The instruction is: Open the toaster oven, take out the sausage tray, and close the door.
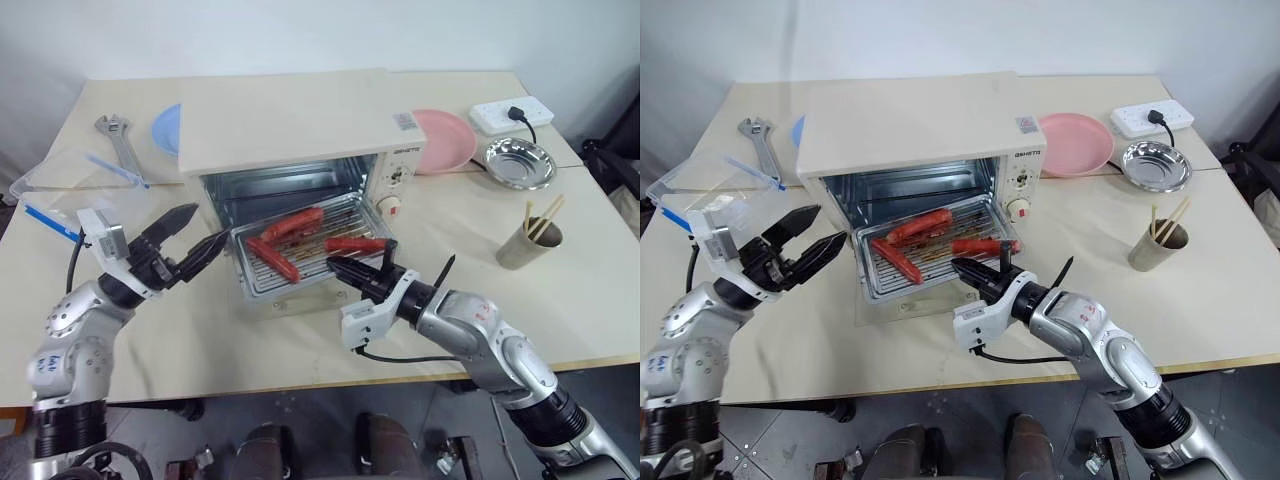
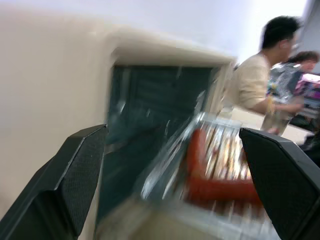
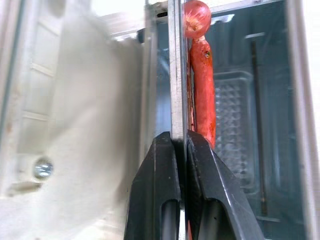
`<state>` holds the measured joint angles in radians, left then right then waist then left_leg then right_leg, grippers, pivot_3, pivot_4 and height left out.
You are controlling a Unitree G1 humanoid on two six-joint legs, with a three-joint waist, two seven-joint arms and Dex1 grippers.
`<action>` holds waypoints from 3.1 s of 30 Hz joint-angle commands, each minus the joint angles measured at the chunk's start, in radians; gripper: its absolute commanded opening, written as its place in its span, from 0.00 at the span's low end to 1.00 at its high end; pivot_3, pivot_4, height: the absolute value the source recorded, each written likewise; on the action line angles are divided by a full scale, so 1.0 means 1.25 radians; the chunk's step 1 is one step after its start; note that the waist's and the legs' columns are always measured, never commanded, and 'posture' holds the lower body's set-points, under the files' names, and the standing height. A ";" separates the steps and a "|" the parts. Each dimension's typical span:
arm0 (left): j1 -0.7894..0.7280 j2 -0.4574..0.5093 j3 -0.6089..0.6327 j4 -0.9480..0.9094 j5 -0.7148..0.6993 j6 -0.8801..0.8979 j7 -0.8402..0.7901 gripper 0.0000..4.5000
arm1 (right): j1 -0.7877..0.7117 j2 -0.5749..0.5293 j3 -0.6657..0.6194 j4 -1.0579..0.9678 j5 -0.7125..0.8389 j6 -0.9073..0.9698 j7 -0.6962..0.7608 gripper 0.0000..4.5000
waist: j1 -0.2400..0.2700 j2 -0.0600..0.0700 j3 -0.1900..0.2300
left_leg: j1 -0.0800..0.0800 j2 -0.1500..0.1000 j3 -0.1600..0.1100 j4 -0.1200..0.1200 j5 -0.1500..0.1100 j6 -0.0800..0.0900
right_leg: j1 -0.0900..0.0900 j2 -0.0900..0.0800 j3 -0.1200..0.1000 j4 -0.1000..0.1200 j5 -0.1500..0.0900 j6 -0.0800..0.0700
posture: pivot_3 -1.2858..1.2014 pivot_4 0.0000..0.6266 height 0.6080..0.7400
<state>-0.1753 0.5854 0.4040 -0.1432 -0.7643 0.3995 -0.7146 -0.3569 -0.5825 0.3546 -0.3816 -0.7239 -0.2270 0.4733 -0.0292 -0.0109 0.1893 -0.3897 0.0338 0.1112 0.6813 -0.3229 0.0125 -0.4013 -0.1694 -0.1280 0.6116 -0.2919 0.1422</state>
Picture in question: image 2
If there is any pink and purple box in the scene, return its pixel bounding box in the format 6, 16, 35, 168
292, 72, 320, 101

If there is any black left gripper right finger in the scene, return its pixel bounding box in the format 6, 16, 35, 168
238, 127, 320, 240

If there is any cream toaster oven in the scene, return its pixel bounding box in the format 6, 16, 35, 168
0, 11, 237, 240

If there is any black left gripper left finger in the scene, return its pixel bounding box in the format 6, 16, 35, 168
0, 124, 108, 240

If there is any man in beige shirt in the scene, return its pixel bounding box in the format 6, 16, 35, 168
223, 15, 305, 118

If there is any glass toaster oven door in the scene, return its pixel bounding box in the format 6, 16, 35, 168
93, 65, 218, 240

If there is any person in patterned top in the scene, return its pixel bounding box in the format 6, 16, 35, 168
261, 50, 320, 137

